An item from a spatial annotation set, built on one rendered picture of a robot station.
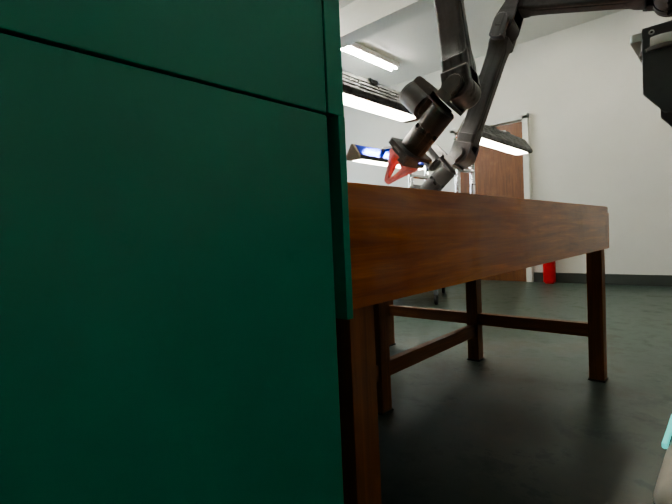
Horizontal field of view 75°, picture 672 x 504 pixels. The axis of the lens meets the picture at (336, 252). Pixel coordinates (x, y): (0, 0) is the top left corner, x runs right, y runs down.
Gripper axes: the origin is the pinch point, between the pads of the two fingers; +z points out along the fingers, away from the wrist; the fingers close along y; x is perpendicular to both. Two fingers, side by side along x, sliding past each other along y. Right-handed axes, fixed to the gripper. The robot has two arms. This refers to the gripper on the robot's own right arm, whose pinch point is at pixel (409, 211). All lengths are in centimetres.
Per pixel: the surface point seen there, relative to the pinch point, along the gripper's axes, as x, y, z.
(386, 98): -17.7, 22.6, -26.2
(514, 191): -113, -445, 80
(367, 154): -54, -40, 18
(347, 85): -18, 39, -26
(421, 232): 29, 55, -26
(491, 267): 36.1, 25.4, -20.0
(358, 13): -284, -220, 19
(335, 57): 15, 80, -44
